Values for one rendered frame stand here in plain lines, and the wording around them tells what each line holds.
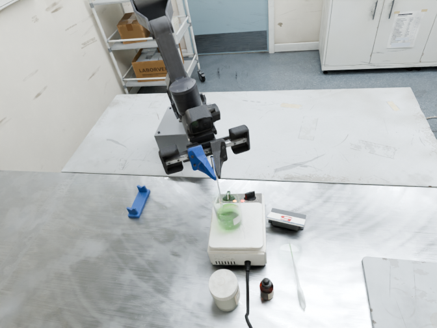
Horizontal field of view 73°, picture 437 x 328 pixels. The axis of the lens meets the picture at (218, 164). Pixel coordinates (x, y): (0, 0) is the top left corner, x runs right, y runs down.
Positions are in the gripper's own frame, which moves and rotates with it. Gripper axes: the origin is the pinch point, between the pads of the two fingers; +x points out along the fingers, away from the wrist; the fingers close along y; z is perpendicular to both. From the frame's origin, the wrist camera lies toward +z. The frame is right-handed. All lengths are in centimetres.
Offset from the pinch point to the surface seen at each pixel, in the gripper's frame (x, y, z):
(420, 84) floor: -137, 210, -115
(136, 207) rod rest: -17.5, -21.8, -25.0
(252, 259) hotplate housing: 10.1, 3.2, -22.0
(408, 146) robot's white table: -9, 60, -26
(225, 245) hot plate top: 7.4, -1.6, -17.1
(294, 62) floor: -228, 137, -116
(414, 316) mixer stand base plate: 30.1, 28.5, -24.8
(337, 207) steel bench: 2.1, 29.5, -25.8
